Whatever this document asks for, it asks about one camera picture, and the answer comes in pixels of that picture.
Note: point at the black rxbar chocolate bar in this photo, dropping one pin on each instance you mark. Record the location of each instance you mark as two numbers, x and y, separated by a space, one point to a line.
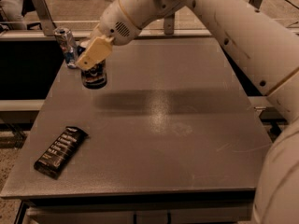
59 153

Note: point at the grey drawer front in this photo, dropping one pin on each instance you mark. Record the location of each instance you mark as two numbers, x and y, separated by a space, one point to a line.
217 213

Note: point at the middle metal bracket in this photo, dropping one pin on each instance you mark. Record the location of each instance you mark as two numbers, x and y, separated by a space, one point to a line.
169 24

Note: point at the person in white clothing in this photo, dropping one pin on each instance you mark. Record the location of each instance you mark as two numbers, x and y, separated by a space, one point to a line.
12 13

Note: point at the silver red bull can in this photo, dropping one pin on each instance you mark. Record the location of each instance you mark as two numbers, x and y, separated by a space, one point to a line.
68 45

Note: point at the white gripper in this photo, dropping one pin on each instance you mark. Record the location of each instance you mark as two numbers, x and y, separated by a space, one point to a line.
114 21

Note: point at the blue pepsi can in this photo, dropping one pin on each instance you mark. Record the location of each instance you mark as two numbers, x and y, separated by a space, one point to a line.
96 77

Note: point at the left metal bracket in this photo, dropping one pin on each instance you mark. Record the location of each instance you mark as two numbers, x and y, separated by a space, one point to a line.
43 13

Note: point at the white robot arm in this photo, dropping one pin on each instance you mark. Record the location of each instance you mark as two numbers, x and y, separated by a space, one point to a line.
263 52

